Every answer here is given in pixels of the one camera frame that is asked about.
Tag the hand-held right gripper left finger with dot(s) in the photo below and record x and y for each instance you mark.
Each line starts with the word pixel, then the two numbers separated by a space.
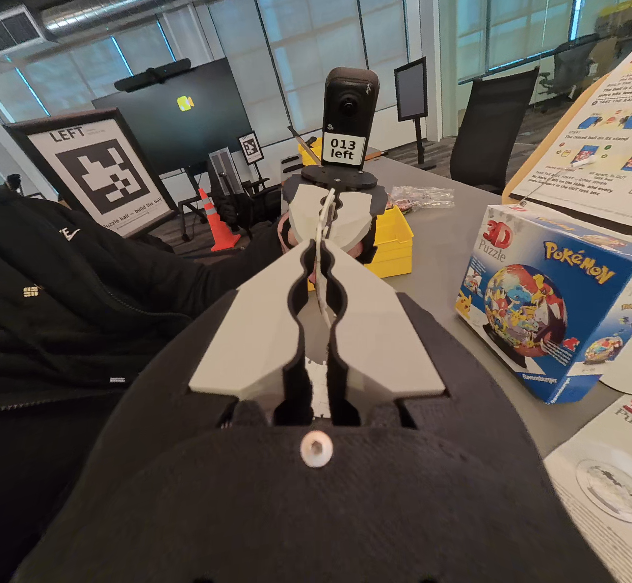
pixel 247 341

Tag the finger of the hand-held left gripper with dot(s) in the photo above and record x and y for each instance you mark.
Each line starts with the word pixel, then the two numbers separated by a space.
pixel 353 220
pixel 303 213

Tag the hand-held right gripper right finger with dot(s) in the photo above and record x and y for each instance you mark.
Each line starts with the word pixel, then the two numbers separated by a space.
pixel 385 341

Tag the white curved puzzle ball section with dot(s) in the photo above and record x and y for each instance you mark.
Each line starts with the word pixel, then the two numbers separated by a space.
pixel 323 296

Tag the person's left forearm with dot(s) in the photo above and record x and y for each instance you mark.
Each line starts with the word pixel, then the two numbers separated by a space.
pixel 237 272

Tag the bag of colourful puzzle pieces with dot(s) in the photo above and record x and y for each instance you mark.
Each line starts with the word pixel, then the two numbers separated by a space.
pixel 402 204

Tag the colourful puzzle box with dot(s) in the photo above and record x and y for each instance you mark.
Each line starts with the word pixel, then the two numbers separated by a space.
pixel 533 306

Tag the paper puzzle leaflet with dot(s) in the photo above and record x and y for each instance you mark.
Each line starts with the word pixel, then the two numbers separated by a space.
pixel 592 494

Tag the person's left hand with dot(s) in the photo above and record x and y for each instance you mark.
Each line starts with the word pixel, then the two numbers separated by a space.
pixel 286 240

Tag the yellow plastic bin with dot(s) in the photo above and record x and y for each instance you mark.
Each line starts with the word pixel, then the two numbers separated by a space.
pixel 308 156
pixel 395 247

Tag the black armchair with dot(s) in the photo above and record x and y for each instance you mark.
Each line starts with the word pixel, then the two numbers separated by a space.
pixel 247 203

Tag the tilted grey board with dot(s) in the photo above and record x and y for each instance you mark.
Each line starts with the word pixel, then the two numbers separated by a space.
pixel 302 144

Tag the black screen on pole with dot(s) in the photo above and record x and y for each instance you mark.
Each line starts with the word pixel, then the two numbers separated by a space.
pixel 411 89

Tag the clear plastic bag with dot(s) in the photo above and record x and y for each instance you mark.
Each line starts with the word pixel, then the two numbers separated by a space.
pixel 427 198

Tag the small marker sign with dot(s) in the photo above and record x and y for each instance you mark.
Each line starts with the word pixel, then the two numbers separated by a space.
pixel 250 147

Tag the orange traffic cone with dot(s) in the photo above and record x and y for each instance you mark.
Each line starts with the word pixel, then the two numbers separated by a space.
pixel 219 232

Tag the large black television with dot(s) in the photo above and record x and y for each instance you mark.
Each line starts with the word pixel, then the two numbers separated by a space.
pixel 197 124

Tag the black video bar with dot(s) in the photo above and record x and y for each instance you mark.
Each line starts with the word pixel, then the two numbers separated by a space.
pixel 153 74

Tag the large framed marker sign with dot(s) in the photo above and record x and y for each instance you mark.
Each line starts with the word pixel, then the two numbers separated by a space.
pixel 98 173

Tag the black mesh office chair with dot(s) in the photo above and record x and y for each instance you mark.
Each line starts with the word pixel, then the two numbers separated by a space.
pixel 572 65

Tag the wooden instruction board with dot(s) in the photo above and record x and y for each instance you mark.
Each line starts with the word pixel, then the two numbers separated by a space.
pixel 582 158

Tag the white air vent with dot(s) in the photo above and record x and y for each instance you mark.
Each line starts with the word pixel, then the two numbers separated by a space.
pixel 19 28

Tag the silver ventilation duct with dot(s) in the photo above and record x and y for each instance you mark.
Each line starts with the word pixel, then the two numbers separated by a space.
pixel 148 0

